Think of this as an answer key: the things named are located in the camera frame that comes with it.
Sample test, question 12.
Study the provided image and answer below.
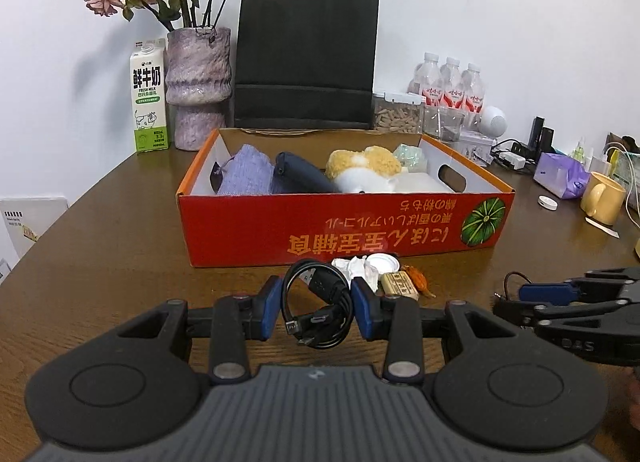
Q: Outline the purple textured vase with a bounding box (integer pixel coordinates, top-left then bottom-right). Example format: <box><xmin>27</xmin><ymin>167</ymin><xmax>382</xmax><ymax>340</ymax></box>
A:
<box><xmin>166</xmin><ymin>26</ymin><xmax>232</xmax><ymax>151</ymax></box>

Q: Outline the white box on floor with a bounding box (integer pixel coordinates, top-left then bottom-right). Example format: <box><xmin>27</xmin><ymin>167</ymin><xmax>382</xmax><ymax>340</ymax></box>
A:
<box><xmin>1</xmin><ymin>196</ymin><xmax>68</xmax><ymax>258</ymax></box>

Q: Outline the black usb cable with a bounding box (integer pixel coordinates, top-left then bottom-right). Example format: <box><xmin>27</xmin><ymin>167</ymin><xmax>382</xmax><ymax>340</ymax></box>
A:
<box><xmin>278</xmin><ymin>258</ymin><xmax>356</xmax><ymax>351</ymax></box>

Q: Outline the yellow ceramic mug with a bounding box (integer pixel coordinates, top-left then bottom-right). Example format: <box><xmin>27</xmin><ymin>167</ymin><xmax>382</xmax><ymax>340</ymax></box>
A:
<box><xmin>580</xmin><ymin>172</ymin><xmax>626</xmax><ymax>227</ymax></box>

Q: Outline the orange candy wrapper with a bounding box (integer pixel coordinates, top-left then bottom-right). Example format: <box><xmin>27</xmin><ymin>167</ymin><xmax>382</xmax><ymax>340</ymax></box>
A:
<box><xmin>402</xmin><ymin>265</ymin><xmax>436</xmax><ymax>298</ymax></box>

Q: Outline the navy blue pouch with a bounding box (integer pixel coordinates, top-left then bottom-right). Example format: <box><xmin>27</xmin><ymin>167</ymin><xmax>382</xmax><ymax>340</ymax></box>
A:
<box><xmin>270</xmin><ymin>152</ymin><xmax>338</xmax><ymax>194</ymax></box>

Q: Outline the beige engraved block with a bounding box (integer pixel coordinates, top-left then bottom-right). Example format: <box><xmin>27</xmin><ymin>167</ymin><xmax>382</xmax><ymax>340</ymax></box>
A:
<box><xmin>378</xmin><ymin>270</ymin><xmax>420</xmax><ymax>300</ymax></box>

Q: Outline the red cardboard pumpkin box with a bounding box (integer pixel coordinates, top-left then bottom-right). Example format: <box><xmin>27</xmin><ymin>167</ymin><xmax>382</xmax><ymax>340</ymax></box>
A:
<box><xmin>177</xmin><ymin>128</ymin><xmax>515</xmax><ymax>267</ymax></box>

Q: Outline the water bottle right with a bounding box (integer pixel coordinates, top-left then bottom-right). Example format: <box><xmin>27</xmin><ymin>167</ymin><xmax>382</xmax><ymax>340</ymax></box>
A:
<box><xmin>461</xmin><ymin>63</ymin><xmax>485</xmax><ymax>114</ymax></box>

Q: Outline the clear container of seeds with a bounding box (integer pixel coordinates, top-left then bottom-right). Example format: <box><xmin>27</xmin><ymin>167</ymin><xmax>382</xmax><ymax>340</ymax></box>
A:
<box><xmin>373</xmin><ymin>92</ymin><xmax>423</xmax><ymax>134</ymax></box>

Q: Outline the white charger with cable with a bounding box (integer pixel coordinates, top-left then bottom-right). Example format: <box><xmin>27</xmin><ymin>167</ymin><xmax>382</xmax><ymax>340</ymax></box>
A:
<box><xmin>489</xmin><ymin>138</ymin><xmax>536</xmax><ymax>176</ymax></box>

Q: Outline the water bottle left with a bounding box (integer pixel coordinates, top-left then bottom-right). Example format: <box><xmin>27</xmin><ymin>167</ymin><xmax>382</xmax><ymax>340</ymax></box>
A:
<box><xmin>408</xmin><ymin>52</ymin><xmax>442</xmax><ymax>107</ymax></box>

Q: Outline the black paper shopping bag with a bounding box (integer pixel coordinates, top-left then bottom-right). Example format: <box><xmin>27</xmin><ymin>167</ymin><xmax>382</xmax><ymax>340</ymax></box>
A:
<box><xmin>233</xmin><ymin>0</ymin><xmax>380</xmax><ymax>130</ymax></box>

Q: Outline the water bottle middle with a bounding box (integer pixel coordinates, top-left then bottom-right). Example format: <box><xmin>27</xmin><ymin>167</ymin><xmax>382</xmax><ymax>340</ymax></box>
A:
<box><xmin>440</xmin><ymin>57</ymin><xmax>464</xmax><ymax>110</ymax></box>

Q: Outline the white round speaker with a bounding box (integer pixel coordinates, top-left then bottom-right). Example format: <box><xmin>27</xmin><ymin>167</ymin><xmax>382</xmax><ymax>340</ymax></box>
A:
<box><xmin>477</xmin><ymin>106</ymin><xmax>508</xmax><ymax>138</ymax></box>

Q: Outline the purple knitted pouch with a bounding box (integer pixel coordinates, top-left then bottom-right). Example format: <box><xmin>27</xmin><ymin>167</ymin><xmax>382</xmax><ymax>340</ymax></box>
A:
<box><xmin>217</xmin><ymin>144</ymin><xmax>273</xmax><ymax>196</ymax></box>

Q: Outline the white floral tin box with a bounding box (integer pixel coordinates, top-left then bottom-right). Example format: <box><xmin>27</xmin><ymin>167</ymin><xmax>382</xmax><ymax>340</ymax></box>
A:
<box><xmin>452</xmin><ymin>130</ymin><xmax>497</xmax><ymax>167</ymax></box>

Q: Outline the white yellow plush toy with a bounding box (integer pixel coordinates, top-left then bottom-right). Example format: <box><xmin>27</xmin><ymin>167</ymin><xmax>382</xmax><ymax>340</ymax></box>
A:
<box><xmin>324</xmin><ymin>146</ymin><xmax>402</xmax><ymax>193</ymax></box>

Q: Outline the iridescent ball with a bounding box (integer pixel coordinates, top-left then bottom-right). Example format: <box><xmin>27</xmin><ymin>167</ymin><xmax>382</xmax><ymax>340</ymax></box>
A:
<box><xmin>393</xmin><ymin>144</ymin><xmax>427</xmax><ymax>173</ymax></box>

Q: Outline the water bottle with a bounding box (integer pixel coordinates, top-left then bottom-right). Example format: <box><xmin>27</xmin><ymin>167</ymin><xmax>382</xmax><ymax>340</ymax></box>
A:
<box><xmin>408</xmin><ymin>52</ymin><xmax>442</xmax><ymax>107</ymax></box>
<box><xmin>440</xmin><ymin>57</ymin><xmax>464</xmax><ymax>110</ymax></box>
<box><xmin>461</xmin><ymin>63</ymin><xmax>485</xmax><ymax>114</ymax></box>

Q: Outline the clear drinking glass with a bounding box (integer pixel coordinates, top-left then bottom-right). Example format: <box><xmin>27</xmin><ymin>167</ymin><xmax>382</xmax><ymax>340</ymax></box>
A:
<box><xmin>436</xmin><ymin>107</ymin><xmax>464</xmax><ymax>142</ymax></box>

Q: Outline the green white milk carton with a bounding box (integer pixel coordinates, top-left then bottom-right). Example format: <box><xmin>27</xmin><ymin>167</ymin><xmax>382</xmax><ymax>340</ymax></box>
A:
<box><xmin>129</xmin><ymin>38</ymin><xmax>169</xmax><ymax>153</ymax></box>

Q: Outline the purple tissue packet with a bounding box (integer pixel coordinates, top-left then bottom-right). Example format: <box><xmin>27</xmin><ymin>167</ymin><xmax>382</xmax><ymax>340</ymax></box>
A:
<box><xmin>534</xmin><ymin>153</ymin><xmax>589</xmax><ymax>200</ymax></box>

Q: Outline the white jar lid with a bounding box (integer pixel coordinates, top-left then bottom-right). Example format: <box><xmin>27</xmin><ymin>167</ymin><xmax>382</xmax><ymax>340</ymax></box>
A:
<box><xmin>367</xmin><ymin>253</ymin><xmax>400</xmax><ymax>274</ymax></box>

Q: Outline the small white round lid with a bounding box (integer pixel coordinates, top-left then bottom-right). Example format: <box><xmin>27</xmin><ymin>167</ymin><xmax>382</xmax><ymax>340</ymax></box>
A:
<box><xmin>537</xmin><ymin>196</ymin><xmax>558</xmax><ymax>212</ymax></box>

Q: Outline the white tissue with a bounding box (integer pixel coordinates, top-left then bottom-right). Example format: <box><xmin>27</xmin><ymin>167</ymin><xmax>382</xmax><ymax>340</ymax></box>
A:
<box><xmin>331</xmin><ymin>256</ymin><xmax>378</xmax><ymax>292</ymax></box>

